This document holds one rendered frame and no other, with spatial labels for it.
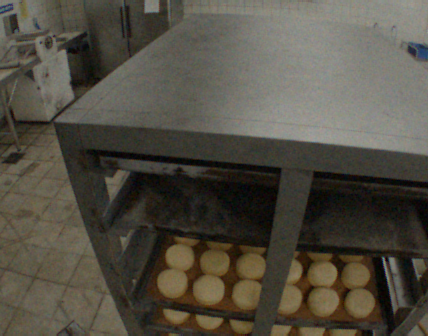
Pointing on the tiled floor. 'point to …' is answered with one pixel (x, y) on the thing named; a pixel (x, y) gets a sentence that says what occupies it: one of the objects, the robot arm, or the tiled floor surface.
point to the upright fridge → (125, 30)
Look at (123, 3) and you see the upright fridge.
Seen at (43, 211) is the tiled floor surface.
